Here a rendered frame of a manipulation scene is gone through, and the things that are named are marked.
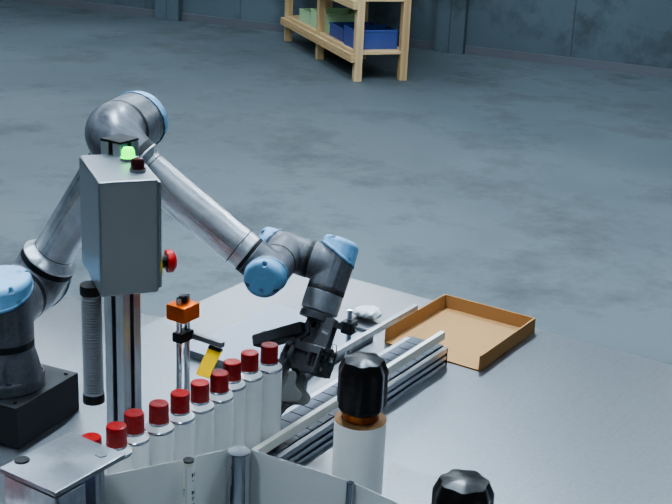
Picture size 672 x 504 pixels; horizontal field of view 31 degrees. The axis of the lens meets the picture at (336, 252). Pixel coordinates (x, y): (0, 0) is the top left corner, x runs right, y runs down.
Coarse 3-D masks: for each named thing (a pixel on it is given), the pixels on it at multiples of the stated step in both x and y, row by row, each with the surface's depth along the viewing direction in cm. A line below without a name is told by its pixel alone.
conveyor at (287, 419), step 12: (396, 348) 277; (408, 348) 277; (432, 348) 278; (420, 360) 271; (396, 372) 264; (336, 384) 257; (324, 396) 252; (300, 408) 246; (312, 408) 246; (336, 408) 247; (288, 420) 241; (324, 420) 241; (300, 432) 236; (288, 444) 231
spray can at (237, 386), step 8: (224, 360) 217; (232, 360) 218; (224, 368) 216; (232, 368) 216; (240, 368) 217; (232, 376) 216; (240, 376) 218; (232, 384) 217; (240, 384) 217; (232, 392) 216; (240, 392) 217; (240, 400) 218; (240, 408) 218; (240, 416) 219; (240, 424) 219; (240, 432) 220; (240, 440) 220
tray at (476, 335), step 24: (432, 312) 310; (456, 312) 312; (480, 312) 309; (504, 312) 305; (456, 336) 297; (480, 336) 297; (504, 336) 298; (528, 336) 300; (456, 360) 283; (480, 360) 278
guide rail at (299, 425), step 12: (432, 336) 275; (444, 336) 279; (420, 348) 269; (396, 360) 262; (408, 360) 266; (336, 396) 244; (324, 408) 239; (300, 420) 233; (312, 420) 236; (288, 432) 229; (264, 444) 224; (276, 444) 227
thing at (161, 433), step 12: (156, 408) 199; (168, 408) 200; (156, 420) 200; (168, 420) 201; (156, 432) 199; (168, 432) 200; (156, 444) 200; (168, 444) 201; (156, 456) 201; (168, 456) 202
